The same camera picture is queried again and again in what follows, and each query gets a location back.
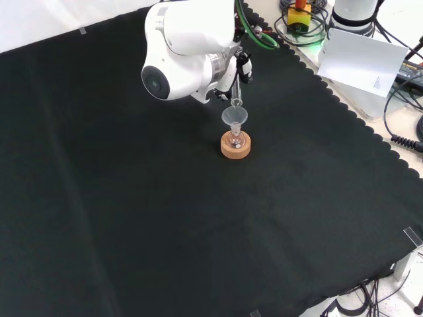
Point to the small glass round-bottom flask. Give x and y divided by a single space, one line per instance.
236 140

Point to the black power adapter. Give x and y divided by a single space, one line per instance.
409 74

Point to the black tripod foot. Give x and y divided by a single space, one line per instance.
419 305

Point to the pale board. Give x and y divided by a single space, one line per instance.
360 62

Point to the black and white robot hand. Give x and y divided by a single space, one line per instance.
228 76

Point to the yellow stop button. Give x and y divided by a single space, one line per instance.
299 18

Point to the clear plastic funnel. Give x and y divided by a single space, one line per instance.
234 116

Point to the clear tape piece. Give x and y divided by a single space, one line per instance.
412 236
255 313
83 31

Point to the black bench cloth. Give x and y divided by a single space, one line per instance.
132 198

